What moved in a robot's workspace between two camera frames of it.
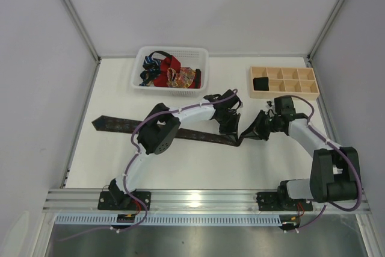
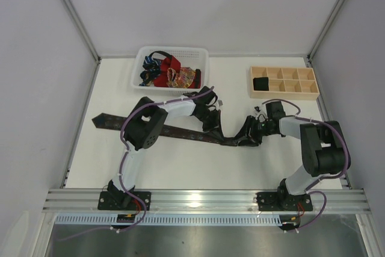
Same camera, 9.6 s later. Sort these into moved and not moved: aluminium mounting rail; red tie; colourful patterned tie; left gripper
Moved: left gripper
Not moved: colourful patterned tie; red tie; aluminium mounting rail
